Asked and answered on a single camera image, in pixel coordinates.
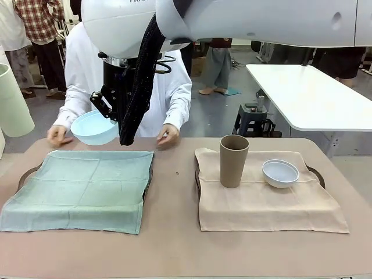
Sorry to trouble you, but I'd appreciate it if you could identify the dark brown serving tray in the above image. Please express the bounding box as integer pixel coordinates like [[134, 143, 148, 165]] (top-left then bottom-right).
[[17, 156, 154, 204], [195, 163, 326, 199]]

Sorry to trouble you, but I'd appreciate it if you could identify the person in white hoodie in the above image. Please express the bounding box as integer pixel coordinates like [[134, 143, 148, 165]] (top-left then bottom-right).
[[64, 22, 193, 138]]

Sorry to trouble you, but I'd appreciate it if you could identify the white bowl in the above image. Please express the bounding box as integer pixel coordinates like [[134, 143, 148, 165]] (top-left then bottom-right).
[[262, 159, 301, 189]]

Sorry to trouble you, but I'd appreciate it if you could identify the beige cloth mat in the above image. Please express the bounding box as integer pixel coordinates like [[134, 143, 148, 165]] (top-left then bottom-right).
[[194, 147, 350, 234]]

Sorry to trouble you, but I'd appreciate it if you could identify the person's right hand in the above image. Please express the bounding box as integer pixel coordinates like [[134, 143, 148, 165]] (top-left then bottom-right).
[[47, 124, 74, 147]]

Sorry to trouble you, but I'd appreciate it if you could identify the light blue bowl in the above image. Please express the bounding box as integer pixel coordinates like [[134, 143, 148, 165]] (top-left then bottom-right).
[[70, 109, 120, 146]]

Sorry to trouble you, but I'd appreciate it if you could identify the black bag on floor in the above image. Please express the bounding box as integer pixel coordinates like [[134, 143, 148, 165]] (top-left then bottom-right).
[[261, 119, 283, 138]]

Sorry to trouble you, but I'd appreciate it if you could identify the person in black trousers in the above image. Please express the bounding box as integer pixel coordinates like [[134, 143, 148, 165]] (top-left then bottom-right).
[[315, 46, 367, 81]]

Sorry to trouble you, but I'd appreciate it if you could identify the person in white coat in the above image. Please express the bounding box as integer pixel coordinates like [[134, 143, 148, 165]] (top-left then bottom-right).
[[0, 0, 34, 94]]

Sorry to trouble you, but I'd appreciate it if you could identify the person's left hand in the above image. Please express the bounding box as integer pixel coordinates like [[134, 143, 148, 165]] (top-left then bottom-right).
[[156, 124, 180, 150]]

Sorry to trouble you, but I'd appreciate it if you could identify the green cloth mat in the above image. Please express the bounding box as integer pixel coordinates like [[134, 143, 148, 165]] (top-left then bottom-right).
[[0, 149, 155, 235]]

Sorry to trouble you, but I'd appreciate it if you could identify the person in grey wide trousers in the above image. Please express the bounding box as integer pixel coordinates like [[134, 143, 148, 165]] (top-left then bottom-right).
[[198, 37, 234, 96]]

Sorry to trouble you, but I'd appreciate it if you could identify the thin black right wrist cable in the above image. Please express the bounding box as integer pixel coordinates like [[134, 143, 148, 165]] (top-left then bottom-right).
[[156, 54, 176, 74]]

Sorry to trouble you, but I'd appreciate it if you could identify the left forearm in white sleeve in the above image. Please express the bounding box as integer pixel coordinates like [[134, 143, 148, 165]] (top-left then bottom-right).
[[163, 84, 193, 130]]

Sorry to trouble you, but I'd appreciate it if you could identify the grey plastic stool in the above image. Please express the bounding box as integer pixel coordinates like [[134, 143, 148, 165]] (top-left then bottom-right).
[[232, 103, 270, 138]]

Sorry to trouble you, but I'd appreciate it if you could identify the person in red plaid shirt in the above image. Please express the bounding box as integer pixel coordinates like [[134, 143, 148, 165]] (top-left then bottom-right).
[[13, 0, 69, 92]]

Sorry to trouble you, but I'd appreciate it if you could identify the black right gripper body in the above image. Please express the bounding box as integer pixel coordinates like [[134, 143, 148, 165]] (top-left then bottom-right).
[[101, 62, 138, 123]]

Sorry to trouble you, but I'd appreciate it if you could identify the brown tall cup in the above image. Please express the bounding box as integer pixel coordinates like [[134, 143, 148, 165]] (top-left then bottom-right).
[[220, 134, 251, 189]]

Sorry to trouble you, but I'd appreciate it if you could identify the cardboard box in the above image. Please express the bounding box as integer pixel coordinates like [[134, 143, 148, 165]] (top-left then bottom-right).
[[191, 56, 205, 77]]

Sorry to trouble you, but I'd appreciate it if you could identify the right forearm in white sleeve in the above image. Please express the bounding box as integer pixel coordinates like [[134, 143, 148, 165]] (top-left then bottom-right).
[[56, 87, 88, 129]]

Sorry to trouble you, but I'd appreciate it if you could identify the pale green plastic cup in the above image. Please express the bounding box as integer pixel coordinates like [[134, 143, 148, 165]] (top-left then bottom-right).
[[0, 63, 36, 138]]

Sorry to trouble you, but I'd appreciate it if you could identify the white background table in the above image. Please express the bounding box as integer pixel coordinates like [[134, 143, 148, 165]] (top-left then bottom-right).
[[245, 63, 372, 159]]

